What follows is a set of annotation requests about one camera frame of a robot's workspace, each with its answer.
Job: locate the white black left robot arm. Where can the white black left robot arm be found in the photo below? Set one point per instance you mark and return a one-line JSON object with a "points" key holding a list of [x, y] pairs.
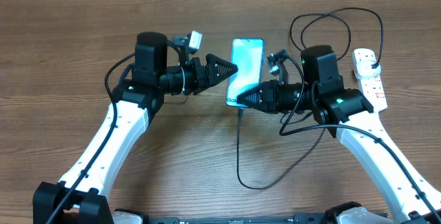
{"points": [[161, 66]]}

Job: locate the white charger plug adapter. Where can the white charger plug adapter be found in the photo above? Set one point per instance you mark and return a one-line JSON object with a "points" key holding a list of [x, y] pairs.
{"points": [[365, 70]]}

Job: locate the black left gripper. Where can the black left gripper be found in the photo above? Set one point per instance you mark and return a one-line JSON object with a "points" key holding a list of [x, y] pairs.
{"points": [[200, 82]]}

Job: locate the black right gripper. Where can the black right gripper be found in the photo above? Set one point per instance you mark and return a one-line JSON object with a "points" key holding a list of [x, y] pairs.
{"points": [[271, 98]]}

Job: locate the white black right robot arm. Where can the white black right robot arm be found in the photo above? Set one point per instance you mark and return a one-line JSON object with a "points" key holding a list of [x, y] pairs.
{"points": [[353, 119]]}

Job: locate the white power strip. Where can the white power strip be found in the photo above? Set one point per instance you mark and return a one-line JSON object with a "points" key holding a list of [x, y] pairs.
{"points": [[371, 88]]}

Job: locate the blue Samsung Galaxy smartphone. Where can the blue Samsung Galaxy smartphone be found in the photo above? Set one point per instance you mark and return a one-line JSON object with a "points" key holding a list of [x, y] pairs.
{"points": [[247, 55]]}

